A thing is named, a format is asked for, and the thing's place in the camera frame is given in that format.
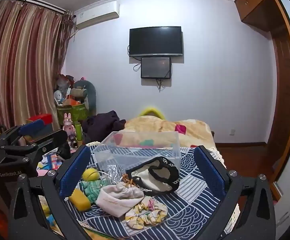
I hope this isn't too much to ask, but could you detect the yellow sponge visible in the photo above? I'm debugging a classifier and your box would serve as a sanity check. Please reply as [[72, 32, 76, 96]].
[[69, 188, 91, 212]]

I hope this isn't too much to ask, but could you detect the green knitted cloth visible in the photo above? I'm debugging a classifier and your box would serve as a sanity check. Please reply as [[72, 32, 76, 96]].
[[79, 180, 102, 203]]

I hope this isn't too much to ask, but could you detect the yellow felt ball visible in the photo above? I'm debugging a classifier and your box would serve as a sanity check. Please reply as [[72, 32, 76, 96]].
[[82, 168, 100, 181]]

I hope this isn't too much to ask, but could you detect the white drawstring pouch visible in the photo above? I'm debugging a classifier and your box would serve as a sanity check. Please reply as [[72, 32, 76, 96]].
[[95, 182, 144, 218]]

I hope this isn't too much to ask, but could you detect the clear plastic storage bin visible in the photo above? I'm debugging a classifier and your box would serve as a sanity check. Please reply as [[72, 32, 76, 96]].
[[91, 131, 181, 171]]

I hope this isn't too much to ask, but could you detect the silver mesh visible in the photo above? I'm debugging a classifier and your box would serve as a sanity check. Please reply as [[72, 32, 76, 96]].
[[103, 164, 125, 184]]

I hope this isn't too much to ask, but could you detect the floral yellow scrunchie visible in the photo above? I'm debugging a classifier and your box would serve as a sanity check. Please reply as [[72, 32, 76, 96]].
[[125, 196, 168, 230]]

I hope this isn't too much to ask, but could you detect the black and cream fabric bag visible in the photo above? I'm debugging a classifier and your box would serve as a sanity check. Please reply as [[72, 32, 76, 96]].
[[126, 156, 180, 196]]

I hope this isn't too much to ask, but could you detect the red box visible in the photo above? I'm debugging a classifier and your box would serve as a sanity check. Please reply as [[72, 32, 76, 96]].
[[26, 114, 52, 125]]

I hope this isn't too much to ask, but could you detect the pink rabbit toy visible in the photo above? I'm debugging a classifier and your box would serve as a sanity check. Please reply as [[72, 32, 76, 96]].
[[63, 113, 76, 137]]

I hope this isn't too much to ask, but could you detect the green bottle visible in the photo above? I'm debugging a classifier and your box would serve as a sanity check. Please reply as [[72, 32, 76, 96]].
[[74, 122, 83, 141]]

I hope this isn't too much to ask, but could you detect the green storage box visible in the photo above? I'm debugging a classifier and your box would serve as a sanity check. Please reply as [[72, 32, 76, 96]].
[[57, 104, 90, 125]]

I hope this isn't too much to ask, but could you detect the dark purple clothing pile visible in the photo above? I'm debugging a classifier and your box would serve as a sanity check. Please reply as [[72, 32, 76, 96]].
[[82, 111, 126, 144]]

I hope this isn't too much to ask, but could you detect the grey plush toy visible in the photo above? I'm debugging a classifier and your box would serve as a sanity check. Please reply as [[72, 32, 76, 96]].
[[70, 80, 96, 115]]

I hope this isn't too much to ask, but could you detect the red striped curtain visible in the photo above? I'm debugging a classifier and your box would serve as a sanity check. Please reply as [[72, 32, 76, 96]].
[[0, 0, 74, 130]]

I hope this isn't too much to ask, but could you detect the blue patterned tablecloth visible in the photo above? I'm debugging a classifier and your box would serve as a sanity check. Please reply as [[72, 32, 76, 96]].
[[65, 147, 220, 239]]

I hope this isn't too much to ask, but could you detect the yellow chair back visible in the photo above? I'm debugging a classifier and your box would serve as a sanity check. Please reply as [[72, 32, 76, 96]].
[[138, 107, 165, 120]]

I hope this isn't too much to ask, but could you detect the white air conditioner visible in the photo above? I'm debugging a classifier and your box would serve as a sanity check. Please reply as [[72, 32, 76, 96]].
[[76, 1, 120, 30]]

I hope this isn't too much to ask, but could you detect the wooden overhead cabinet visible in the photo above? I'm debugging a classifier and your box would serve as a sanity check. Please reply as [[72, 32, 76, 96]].
[[235, 0, 284, 32]]

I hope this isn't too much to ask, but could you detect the wall power outlet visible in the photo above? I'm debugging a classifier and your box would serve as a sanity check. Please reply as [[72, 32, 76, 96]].
[[229, 129, 235, 135]]

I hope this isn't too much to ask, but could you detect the small black wall monitor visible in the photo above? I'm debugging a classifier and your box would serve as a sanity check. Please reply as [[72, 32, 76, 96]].
[[141, 56, 172, 79]]

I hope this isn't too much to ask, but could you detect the large black wall television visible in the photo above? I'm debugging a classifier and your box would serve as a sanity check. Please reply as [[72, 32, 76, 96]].
[[129, 26, 184, 57]]

